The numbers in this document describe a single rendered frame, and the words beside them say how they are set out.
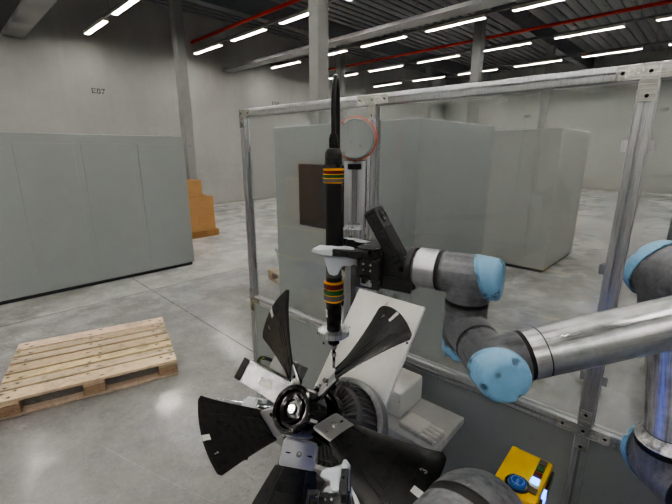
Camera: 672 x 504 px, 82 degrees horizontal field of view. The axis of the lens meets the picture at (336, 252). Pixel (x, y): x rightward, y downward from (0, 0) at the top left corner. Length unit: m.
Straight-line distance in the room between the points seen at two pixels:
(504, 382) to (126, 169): 6.03
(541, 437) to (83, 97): 12.77
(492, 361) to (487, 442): 1.14
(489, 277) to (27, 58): 12.76
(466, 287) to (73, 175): 5.79
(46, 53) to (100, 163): 7.19
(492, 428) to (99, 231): 5.59
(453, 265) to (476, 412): 1.04
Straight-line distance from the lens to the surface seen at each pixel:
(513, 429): 1.65
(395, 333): 0.97
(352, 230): 1.40
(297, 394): 1.04
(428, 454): 0.99
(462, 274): 0.69
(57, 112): 12.98
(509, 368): 0.60
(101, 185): 6.25
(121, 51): 13.68
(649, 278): 0.89
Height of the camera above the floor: 1.84
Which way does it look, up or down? 15 degrees down
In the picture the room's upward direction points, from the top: straight up
